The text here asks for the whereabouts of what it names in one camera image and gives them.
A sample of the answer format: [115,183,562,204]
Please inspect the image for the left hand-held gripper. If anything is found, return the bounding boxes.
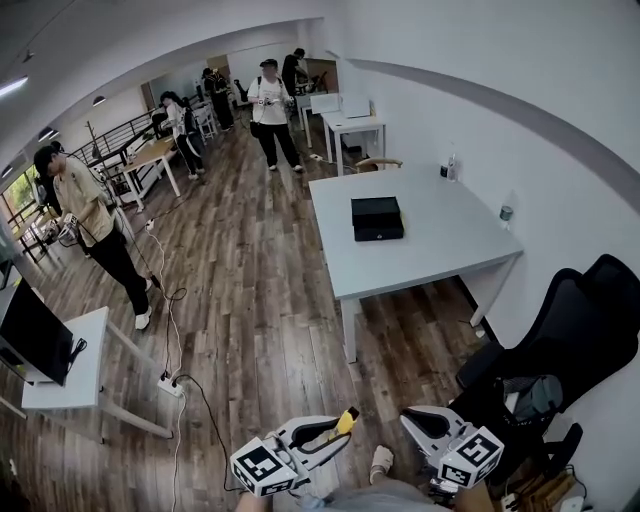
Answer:
[229,414,352,498]

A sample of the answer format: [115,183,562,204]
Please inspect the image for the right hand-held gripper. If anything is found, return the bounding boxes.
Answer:
[399,405,504,490]

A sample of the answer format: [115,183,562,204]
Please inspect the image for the yellow utility knife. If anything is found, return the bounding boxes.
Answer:
[315,406,361,444]

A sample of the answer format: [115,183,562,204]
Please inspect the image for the black box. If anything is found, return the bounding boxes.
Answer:
[350,196,406,243]

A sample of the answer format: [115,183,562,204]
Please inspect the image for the person's right forearm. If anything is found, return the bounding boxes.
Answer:
[449,484,496,512]

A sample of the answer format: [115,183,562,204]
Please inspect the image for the person's left forearm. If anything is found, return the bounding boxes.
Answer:
[234,492,311,512]

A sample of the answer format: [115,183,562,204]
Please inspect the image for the person's foot in sandal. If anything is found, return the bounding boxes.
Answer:
[368,444,396,485]

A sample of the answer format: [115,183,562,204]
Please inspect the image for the person's torso in grey shirt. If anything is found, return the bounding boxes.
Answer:
[319,482,451,512]

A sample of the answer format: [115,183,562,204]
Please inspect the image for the grey bag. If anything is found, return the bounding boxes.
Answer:
[504,374,564,421]

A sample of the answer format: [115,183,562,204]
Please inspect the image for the brown cardboard box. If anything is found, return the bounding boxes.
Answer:
[504,469,576,512]

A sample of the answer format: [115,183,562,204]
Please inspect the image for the black mesh office chair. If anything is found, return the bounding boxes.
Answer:
[454,253,640,486]

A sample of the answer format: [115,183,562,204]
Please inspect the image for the large white table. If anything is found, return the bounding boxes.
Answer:
[308,162,525,365]

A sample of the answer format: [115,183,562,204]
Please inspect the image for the clear bottle green label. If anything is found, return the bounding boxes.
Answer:
[499,192,516,231]

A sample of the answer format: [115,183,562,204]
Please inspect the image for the wooden chair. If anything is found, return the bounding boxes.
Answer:
[355,156,404,174]

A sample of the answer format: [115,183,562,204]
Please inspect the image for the black monitor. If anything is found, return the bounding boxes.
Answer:
[0,277,75,387]

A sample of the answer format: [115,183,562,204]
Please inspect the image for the small white table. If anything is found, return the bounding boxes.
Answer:
[322,110,387,176]

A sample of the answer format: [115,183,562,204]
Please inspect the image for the wooden-top table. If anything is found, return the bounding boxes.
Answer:
[118,137,182,212]

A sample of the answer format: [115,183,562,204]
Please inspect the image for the white box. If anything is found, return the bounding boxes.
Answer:
[343,94,374,120]
[309,93,345,115]

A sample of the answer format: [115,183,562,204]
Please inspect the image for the white chair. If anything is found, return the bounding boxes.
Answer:
[192,102,219,141]

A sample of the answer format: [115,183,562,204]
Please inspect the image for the black metal railing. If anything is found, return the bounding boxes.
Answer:
[69,108,157,169]

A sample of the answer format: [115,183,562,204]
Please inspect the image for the wooden coat rack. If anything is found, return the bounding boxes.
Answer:
[84,119,109,161]

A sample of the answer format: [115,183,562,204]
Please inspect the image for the black floor cable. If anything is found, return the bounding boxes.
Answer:
[172,373,244,495]

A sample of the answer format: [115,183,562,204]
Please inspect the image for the white power cable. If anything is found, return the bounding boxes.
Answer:
[144,227,185,381]

